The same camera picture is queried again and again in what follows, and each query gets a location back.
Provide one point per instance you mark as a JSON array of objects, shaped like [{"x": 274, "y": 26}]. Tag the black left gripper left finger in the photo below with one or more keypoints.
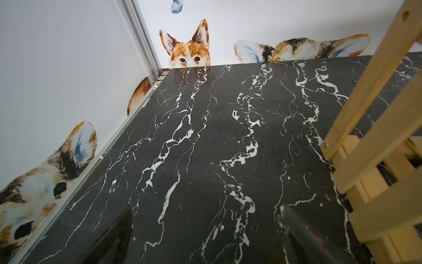
[{"x": 112, "y": 246}]

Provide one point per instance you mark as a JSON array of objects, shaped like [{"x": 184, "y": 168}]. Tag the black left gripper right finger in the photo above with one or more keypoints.
[{"x": 305, "y": 244}]

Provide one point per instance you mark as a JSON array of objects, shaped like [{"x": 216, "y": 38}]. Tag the wooden slatted plant shelf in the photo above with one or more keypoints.
[{"x": 383, "y": 187}]

